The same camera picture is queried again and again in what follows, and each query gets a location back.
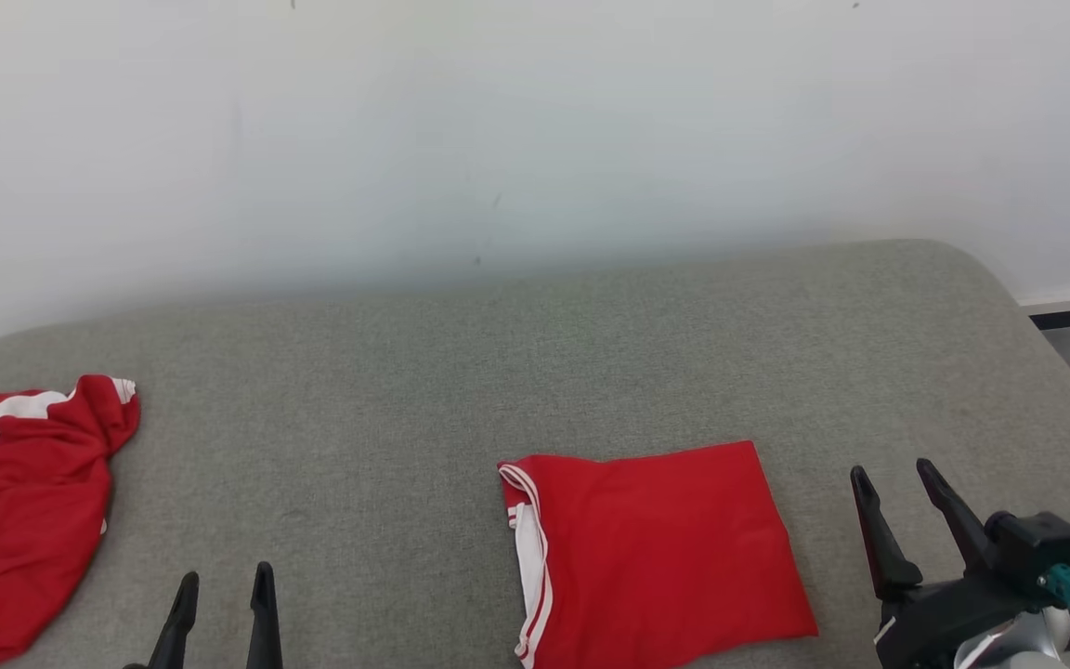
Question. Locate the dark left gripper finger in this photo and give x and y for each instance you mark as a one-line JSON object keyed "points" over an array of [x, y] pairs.
{"points": [[265, 623], [177, 623]]}

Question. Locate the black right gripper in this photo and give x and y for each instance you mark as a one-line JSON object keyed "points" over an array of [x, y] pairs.
{"points": [[934, 618]]}

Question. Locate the red shorts white waistband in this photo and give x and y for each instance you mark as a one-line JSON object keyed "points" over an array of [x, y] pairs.
{"points": [[24, 520]]}

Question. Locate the red jersey shirt white sleeves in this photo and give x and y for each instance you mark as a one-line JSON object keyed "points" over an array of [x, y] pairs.
{"points": [[665, 557]]}

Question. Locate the grey fabric sofa cushion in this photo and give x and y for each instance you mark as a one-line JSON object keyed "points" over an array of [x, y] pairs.
{"points": [[461, 372]]}

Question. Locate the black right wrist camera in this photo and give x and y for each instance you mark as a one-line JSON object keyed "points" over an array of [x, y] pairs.
{"points": [[1037, 548]]}

